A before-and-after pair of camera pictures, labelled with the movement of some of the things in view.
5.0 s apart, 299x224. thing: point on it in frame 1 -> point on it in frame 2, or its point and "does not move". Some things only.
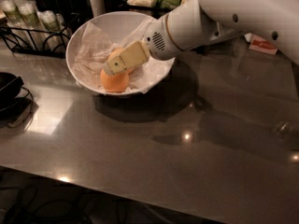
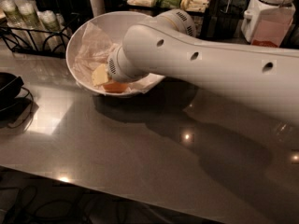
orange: [114, 83] does not move
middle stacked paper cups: [27, 10] does not move
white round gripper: [156, 39] -> [114, 68]
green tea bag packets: [165, 1] does not move
